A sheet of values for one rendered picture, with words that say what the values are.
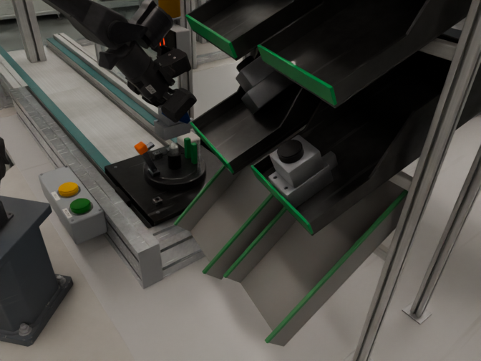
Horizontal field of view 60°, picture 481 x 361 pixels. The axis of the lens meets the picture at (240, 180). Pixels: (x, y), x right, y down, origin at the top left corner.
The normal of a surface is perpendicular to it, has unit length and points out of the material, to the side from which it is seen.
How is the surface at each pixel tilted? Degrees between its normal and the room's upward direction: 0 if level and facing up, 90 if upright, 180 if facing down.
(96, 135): 0
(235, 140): 25
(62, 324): 0
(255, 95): 53
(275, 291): 45
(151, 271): 90
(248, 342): 0
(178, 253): 90
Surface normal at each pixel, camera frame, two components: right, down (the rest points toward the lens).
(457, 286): 0.04, -0.81
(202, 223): -0.60, -0.40
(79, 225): 0.61, 0.47
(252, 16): -0.34, -0.63
